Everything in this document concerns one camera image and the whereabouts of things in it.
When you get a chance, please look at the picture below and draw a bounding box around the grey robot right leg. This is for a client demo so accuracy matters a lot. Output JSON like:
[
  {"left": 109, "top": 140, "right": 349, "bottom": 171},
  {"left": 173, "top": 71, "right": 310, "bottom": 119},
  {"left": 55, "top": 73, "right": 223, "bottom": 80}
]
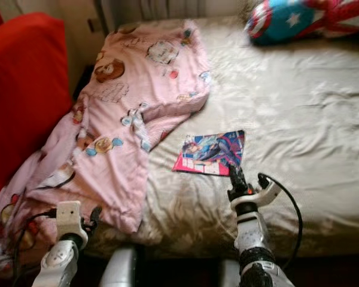
[{"left": 215, "top": 260, "right": 243, "bottom": 287}]

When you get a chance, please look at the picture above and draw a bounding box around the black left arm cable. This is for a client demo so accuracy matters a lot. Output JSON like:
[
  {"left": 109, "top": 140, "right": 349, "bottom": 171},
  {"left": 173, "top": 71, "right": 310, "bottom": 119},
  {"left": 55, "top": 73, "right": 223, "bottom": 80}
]
[{"left": 12, "top": 208, "right": 59, "bottom": 282}]

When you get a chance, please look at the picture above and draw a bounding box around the bed with grey floral sheet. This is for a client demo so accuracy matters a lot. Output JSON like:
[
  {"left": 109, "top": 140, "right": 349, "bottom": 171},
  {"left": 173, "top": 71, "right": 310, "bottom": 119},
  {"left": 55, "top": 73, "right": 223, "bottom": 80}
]
[{"left": 84, "top": 15, "right": 359, "bottom": 258}]

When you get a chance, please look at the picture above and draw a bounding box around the red white blue star pillow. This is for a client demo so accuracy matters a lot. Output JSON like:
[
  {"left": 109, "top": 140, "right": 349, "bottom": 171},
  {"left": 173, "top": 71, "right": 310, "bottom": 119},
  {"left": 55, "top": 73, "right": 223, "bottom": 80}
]
[{"left": 245, "top": 0, "right": 359, "bottom": 45}]

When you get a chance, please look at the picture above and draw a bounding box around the grey robot left leg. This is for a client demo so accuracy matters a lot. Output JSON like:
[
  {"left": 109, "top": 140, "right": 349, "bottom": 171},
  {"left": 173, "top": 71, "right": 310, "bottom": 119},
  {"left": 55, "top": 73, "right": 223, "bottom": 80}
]
[{"left": 99, "top": 246, "right": 138, "bottom": 287}]

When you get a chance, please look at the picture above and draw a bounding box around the pink blue comic magazine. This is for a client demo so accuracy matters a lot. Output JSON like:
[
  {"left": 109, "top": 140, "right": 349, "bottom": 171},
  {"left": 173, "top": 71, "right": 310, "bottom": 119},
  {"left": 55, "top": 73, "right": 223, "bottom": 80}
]
[{"left": 172, "top": 130, "right": 246, "bottom": 177}]

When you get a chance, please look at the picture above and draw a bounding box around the grey robot leg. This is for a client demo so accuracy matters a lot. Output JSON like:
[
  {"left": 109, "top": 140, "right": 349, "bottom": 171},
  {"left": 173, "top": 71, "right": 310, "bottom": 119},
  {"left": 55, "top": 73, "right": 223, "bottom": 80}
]
[
  {"left": 215, "top": 260, "right": 243, "bottom": 287},
  {"left": 99, "top": 246, "right": 138, "bottom": 287}
]

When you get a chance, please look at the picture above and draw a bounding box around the pink cartoon print blanket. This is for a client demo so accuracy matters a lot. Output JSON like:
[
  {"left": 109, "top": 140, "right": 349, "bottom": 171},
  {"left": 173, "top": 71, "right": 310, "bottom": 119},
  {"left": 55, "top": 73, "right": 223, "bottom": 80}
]
[{"left": 0, "top": 19, "right": 213, "bottom": 279}]

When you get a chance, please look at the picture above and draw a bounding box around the red folded mattress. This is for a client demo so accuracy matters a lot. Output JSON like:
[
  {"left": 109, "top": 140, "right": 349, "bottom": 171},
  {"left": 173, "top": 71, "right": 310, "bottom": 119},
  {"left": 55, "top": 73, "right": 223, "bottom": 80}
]
[{"left": 0, "top": 0, "right": 74, "bottom": 216}]

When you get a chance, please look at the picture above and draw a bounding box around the grey pleated curtain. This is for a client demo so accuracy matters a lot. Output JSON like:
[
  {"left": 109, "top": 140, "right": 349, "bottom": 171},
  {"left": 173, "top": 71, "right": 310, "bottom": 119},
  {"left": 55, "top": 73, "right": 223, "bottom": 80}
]
[{"left": 99, "top": 0, "right": 249, "bottom": 22}]

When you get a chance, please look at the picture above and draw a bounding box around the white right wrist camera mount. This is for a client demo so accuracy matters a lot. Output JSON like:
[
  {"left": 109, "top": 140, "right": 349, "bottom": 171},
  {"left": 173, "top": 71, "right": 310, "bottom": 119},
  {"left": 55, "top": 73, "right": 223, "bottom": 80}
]
[{"left": 230, "top": 178, "right": 282, "bottom": 210}]

